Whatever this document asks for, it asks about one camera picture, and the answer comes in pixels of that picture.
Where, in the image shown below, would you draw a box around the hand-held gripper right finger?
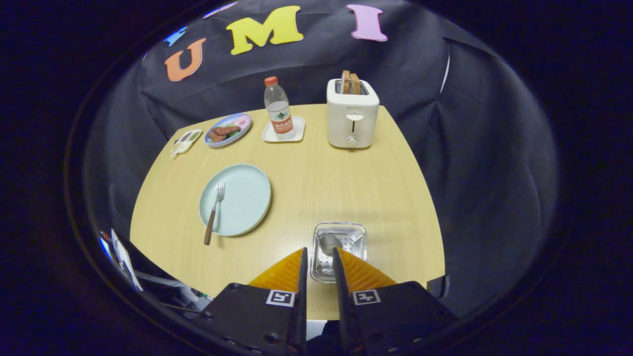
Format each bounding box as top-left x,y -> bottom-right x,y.
332,246 -> 458,356

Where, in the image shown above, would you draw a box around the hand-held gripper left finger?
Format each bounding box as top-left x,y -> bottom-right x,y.
193,247 -> 308,356

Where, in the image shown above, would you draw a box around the metal spoon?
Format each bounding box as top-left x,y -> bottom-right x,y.
319,233 -> 343,263

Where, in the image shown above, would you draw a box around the wooden-handled metal fork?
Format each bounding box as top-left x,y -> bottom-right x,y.
204,182 -> 226,246

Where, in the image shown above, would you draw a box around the square perforated metal tray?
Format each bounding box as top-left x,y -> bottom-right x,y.
310,222 -> 367,284

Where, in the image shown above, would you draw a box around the light blue round plate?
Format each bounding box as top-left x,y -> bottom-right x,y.
199,164 -> 272,237

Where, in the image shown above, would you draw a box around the white square coaster tray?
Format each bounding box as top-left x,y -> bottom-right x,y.
262,116 -> 306,143

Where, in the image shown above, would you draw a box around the white toaster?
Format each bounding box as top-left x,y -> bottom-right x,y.
326,78 -> 380,149

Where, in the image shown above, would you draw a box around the black backdrop cloth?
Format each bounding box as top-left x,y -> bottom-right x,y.
84,0 -> 559,317

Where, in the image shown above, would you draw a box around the colourful printed box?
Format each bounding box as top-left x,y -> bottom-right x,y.
99,228 -> 144,292

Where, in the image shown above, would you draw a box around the brown meat slices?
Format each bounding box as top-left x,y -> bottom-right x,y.
208,126 -> 241,144

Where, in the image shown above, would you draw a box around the clear red-capped water bottle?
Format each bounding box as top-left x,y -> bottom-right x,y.
264,76 -> 296,140

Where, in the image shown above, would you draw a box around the blue rimmed food plate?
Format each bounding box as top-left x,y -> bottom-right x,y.
204,113 -> 252,148

